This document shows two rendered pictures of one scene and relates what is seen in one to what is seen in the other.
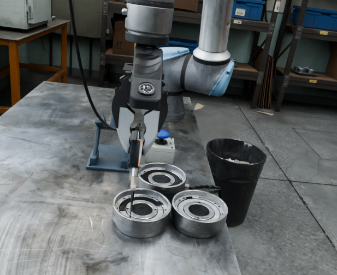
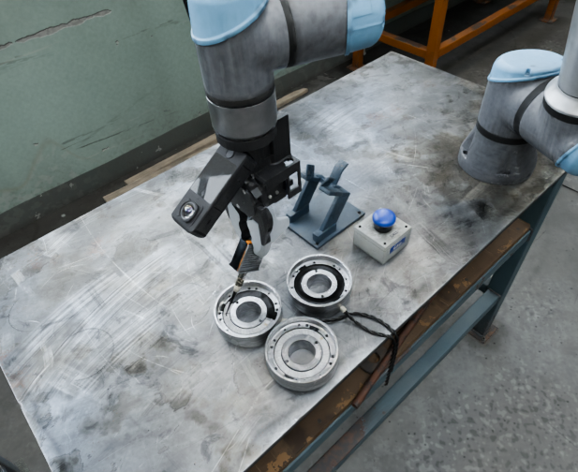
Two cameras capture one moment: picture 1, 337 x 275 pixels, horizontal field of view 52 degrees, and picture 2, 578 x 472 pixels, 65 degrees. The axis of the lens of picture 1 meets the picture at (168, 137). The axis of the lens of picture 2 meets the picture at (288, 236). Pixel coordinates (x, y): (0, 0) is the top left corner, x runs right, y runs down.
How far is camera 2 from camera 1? 0.55 m
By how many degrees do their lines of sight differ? 51
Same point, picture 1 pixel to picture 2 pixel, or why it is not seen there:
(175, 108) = (500, 165)
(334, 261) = not seen: outside the picture
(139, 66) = (205, 174)
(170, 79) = (500, 116)
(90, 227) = (205, 299)
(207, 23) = (571, 38)
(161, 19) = (229, 122)
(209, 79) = (554, 143)
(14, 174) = not seen: hidden behind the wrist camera
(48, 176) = not seen: hidden behind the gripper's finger
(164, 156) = (373, 249)
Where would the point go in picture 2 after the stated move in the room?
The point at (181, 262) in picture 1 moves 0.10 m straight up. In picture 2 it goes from (229, 392) to (216, 359)
